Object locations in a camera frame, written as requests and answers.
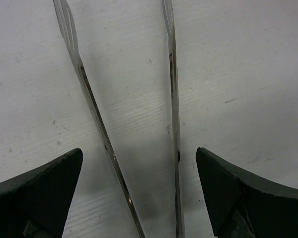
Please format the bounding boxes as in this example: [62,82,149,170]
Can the silver metal tongs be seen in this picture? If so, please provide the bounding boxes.
[53,0,185,238]

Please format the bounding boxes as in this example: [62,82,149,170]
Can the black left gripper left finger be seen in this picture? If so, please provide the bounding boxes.
[0,148,83,238]

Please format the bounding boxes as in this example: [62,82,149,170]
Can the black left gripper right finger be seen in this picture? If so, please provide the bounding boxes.
[196,148,298,238]

